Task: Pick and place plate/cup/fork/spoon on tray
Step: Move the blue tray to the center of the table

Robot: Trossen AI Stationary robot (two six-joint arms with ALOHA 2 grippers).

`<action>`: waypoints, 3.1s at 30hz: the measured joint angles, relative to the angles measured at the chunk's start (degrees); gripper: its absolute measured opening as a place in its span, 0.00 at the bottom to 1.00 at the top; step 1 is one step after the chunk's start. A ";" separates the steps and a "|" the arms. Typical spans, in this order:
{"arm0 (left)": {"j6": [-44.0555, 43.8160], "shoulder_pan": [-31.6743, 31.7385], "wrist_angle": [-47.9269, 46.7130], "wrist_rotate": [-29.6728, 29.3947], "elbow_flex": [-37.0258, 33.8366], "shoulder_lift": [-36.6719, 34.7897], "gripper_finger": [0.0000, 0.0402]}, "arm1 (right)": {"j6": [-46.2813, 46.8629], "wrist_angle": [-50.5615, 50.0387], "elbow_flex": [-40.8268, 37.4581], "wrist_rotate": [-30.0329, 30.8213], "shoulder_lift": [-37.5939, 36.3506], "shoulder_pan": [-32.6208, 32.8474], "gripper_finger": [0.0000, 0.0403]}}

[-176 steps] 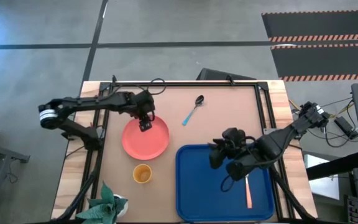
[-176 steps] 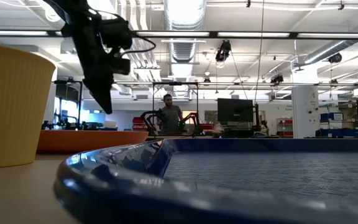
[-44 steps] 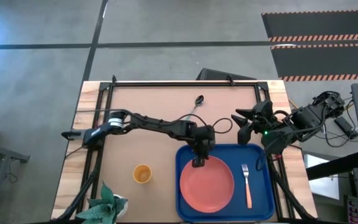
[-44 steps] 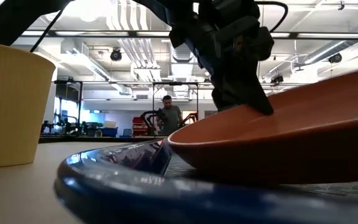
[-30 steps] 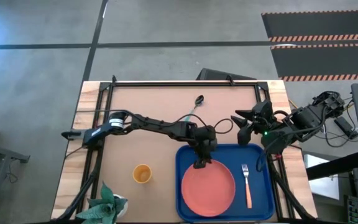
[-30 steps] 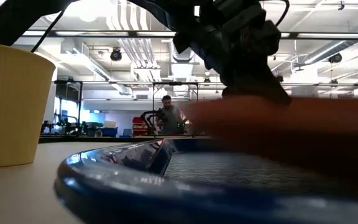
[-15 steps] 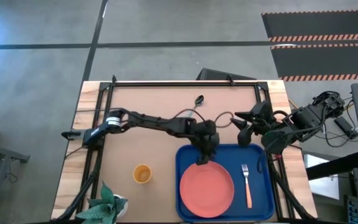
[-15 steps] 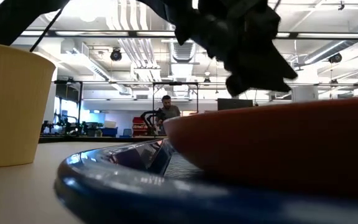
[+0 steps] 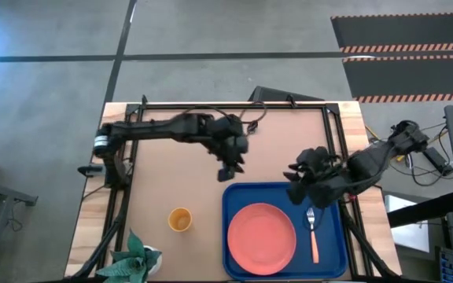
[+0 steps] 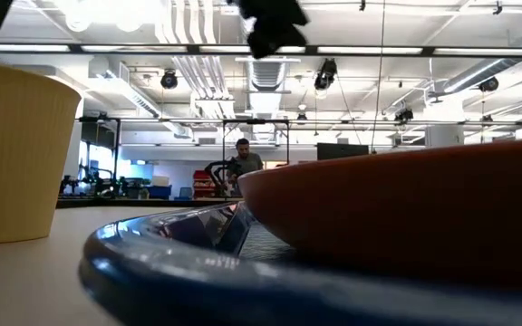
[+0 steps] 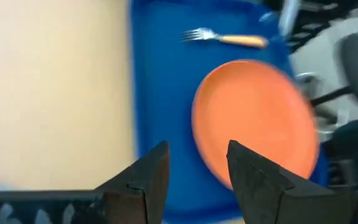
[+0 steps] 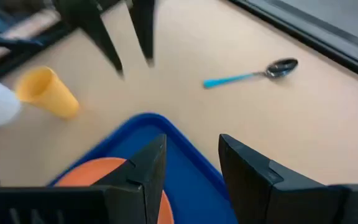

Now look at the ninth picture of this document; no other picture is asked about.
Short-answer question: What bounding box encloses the yellow plastic cup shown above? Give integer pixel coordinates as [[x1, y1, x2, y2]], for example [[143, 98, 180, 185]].
[[167, 207, 193, 233]]

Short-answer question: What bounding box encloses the white plant pot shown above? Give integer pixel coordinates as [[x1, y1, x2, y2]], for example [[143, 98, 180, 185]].
[[142, 244, 164, 276]]

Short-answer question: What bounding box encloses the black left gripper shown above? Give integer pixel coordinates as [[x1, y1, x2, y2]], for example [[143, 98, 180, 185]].
[[204, 116, 250, 183]]

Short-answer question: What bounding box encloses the green artificial plant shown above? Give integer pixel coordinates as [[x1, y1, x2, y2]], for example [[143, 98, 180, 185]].
[[95, 229, 163, 283]]

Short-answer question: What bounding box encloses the yellow cable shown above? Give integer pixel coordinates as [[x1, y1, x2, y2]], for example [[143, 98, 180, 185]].
[[366, 125, 407, 162]]

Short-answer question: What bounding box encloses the black power brick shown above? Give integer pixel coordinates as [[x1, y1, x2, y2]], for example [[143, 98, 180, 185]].
[[422, 147, 453, 177]]

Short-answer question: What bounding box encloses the black striped floor mat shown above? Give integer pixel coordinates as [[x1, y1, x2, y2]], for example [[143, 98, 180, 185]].
[[330, 13, 453, 54], [342, 54, 453, 104]]

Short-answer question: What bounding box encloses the black clamp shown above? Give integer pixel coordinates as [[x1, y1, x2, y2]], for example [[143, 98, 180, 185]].
[[77, 164, 105, 178]]

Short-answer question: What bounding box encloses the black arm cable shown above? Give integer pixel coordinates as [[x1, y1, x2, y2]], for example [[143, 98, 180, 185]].
[[238, 100, 269, 137]]

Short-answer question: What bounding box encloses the black flat panel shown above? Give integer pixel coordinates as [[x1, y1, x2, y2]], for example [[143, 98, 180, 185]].
[[248, 85, 325, 103]]

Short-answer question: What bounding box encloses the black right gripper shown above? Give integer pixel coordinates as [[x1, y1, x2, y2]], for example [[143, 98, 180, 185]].
[[283, 145, 353, 209]]

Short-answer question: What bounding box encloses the fork with orange handle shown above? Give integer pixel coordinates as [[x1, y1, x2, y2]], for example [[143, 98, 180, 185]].
[[305, 207, 321, 264]]

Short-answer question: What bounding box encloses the black aluminium table frame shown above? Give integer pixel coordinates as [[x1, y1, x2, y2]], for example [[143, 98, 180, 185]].
[[63, 94, 403, 283]]

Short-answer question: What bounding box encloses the white box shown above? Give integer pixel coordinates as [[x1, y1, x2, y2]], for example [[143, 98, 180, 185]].
[[383, 194, 431, 253]]

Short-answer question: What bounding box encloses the blue plastic tray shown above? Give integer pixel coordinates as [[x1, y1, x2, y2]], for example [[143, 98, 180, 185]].
[[221, 182, 348, 281]]

